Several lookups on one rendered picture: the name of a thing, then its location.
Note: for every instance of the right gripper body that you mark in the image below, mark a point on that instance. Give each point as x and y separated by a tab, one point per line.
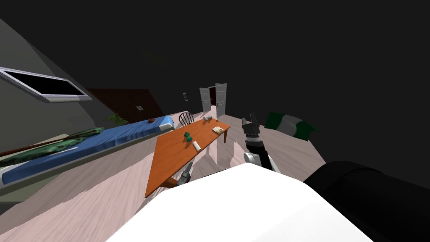
251	129

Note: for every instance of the small wall picture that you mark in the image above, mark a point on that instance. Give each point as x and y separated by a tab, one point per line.
185	96

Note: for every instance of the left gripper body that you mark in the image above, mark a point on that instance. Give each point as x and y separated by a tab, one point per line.
189	169

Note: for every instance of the dark brown wall panel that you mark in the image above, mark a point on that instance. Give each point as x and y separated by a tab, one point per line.
127	102

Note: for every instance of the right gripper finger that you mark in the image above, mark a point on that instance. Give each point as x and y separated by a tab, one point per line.
244	121
253	118

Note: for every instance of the blue bed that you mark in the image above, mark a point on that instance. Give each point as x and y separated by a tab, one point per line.
111	137

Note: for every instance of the dark wooden chair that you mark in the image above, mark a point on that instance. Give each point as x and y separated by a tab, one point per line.
186	119

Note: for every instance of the green dumbbell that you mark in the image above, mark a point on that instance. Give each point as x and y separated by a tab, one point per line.
188	136

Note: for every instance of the green houseplant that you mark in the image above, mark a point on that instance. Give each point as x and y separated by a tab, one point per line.
117	119

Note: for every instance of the brown ball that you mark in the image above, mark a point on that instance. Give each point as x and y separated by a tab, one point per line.
151	120

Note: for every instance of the grey small object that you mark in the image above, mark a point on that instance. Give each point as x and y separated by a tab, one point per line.
207	118

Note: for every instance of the pale book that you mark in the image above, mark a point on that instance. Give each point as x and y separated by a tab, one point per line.
218	130

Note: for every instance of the orange wooden table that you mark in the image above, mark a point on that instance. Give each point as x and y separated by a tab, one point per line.
174	158

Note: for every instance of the white cylinder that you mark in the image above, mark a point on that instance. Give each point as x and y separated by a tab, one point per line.
196	146

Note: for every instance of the white framed window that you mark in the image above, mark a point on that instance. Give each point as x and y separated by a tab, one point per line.
43	85

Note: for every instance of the grey double door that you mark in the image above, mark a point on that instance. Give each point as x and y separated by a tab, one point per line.
220	97

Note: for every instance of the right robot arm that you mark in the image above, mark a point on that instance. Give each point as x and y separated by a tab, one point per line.
366	198

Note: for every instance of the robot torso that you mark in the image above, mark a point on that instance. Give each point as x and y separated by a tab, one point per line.
242	208

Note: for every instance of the green patterned blanket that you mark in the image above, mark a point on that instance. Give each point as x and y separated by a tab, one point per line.
50	148

